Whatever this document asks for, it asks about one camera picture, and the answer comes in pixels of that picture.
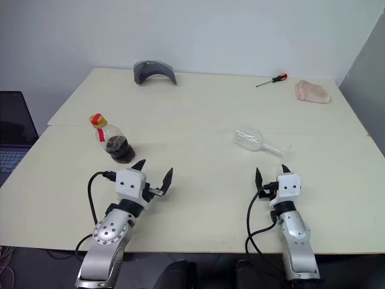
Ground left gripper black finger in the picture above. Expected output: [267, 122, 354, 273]
[161, 167, 174, 196]
[131, 159, 147, 174]

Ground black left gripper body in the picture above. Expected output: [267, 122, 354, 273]
[143, 181, 165, 203]

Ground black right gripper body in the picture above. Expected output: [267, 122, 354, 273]
[259, 181, 279, 201]

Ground soy sauce bottle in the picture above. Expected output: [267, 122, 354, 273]
[94, 120, 137, 164]

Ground clear plastic wine glass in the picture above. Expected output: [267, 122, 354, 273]
[232, 126, 294, 158]

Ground pink folded cloth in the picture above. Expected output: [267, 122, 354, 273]
[294, 79, 333, 105]

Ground dark rounded shape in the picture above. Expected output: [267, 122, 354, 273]
[155, 259, 199, 289]
[234, 259, 290, 289]

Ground orange black screwdriver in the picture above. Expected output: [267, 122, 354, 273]
[255, 72, 289, 89]

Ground grey curved visor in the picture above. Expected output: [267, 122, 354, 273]
[133, 60, 178, 86]

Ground grey partition panel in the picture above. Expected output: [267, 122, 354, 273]
[334, 11, 385, 159]

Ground dark laptop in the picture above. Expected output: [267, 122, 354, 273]
[0, 91, 40, 182]

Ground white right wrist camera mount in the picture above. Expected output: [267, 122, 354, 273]
[269, 172, 302, 209]

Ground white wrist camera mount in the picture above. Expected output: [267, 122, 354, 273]
[115, 169, 150, 209]
[269, 172, 302, 209]

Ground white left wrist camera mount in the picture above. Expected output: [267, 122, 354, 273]
[115, 169, 150, 209]

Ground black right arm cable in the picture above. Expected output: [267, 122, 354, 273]
[244, 188, 290, 281]

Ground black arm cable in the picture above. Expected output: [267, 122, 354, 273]
[75, 170, 118, 256]
[244, 188, 290, 281]

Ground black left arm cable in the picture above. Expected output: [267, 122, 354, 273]
[75, 170, 118, 256]

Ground white loose cables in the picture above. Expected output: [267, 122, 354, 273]
[0, 246, 16, 289]

